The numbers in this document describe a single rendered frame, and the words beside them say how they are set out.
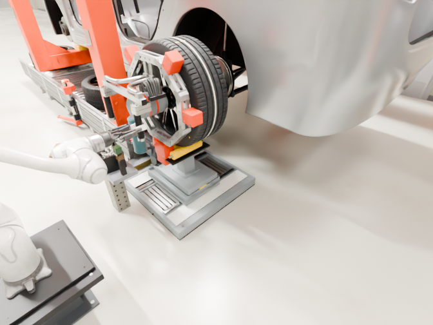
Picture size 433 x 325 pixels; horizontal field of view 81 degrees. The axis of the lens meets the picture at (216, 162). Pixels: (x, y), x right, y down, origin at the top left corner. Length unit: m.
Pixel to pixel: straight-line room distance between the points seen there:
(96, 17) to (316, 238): 2.02
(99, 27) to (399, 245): 2.43
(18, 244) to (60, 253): 0.26
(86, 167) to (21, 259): 0.51
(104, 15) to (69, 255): 1.41
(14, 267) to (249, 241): 1.27
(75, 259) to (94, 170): 0.58
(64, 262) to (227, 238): 0.97
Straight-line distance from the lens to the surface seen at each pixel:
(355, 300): 1.80
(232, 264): 1.72
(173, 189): 1.94
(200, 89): 1.40
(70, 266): 1.51
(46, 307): 1.47
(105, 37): 1.95
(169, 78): 1.40
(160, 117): 1.86
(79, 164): 1.12
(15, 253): 1.39
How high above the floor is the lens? 1.46
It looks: 36 degrees down
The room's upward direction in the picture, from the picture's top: straight up
